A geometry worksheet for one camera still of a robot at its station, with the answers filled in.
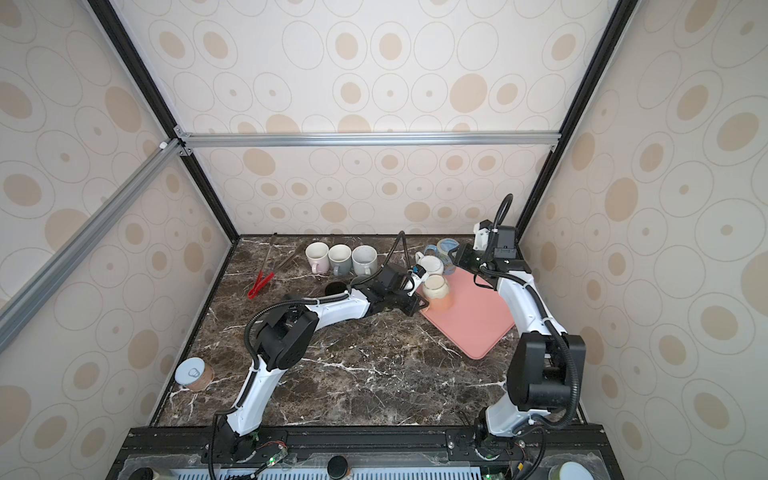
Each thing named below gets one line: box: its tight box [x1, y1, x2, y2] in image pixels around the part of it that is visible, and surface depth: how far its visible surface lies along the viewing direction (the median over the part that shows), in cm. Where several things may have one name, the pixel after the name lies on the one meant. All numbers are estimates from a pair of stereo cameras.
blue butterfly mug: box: [436, 238, 460, 276], surface depth 105 cm
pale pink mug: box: [305, 241, 329, 275], surface depth 105 cm
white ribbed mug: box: [415, 251, 444, 275], surface depth 103 cm
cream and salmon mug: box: [422, 274, 452, 312], surface depth 92 cm
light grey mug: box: [328, 244, 352, 276], surface depth 105 cm
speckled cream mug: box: [351, 245, 378, 276], surface depth 105 cm
